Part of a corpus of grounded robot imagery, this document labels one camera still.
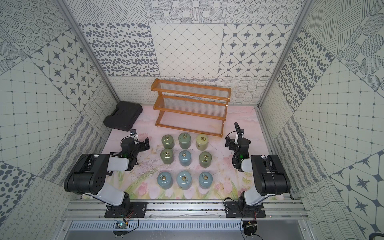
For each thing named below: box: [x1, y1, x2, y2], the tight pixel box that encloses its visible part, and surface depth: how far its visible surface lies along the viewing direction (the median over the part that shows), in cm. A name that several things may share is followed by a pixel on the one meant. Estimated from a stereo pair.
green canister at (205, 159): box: [199, 151, 213, 168], surface depth 87 cm
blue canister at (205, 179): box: [198, 171, 213, 190], surface depth 79 cm
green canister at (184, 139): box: [178, 132, 192, 150], surface depth 95 cm
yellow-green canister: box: [195, 134, 209, 151], surface depth 94 cm
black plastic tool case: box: [103, 101, 143, 132], surface depth 109 cm
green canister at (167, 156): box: [160, 148, 174, 165], surface depth 88 cm
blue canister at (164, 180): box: [157, 171, 173, 190], surface depth 79 cm
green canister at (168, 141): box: [161, 134, 175, 149], surface depth 95 cm
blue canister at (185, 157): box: [178, 150, 192, 167], surface depth 88 cm
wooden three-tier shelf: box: [151, 78, 231, 138], surface depth 109 cm
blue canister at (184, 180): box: [176, 171, 192, 191], surface depth 78 cm
